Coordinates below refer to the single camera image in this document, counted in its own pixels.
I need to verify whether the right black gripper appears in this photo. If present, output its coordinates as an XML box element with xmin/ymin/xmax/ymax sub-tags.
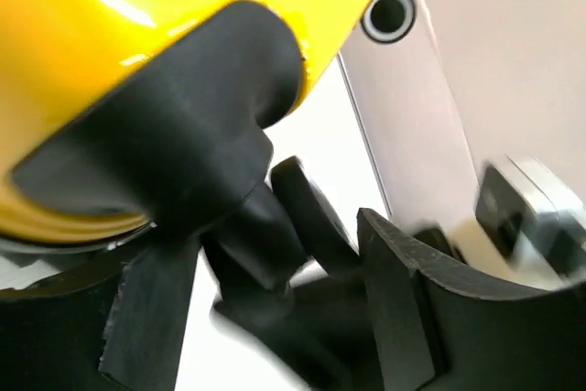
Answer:
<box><xmin>213</xmin><ymin>156</ymin><xmax>380</xmax><ymax>390</ymax></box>

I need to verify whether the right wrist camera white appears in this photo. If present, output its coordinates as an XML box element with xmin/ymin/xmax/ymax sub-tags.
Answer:
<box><xmin>475</xmin><ymin>156</ymin><xmax>585</xmax><ymax>283</ymax></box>

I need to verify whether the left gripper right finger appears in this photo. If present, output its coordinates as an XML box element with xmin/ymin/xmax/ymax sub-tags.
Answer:
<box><xmin>357</xmin><ymin>209</ymin><xmax>585</xmax><ymax>390</ymax></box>

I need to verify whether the yellow hard-shell suitcase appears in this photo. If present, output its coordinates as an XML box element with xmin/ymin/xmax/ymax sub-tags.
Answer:
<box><xmin>0</xmin><ymin>0</ymin><xmax>418</xmax><ymax>291</ymax></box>

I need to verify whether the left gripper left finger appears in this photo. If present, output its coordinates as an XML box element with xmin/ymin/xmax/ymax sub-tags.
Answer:
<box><xmin>1</xmin><ymin>235</ymin><xmax>201</xmax><ymax>390</ymax></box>

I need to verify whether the aluminium rail frame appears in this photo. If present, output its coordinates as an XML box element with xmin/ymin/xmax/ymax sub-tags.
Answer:
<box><xmin>338</xmin><ymin>0</ymin><xmax>478</xmax><ymax>234</ymax></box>

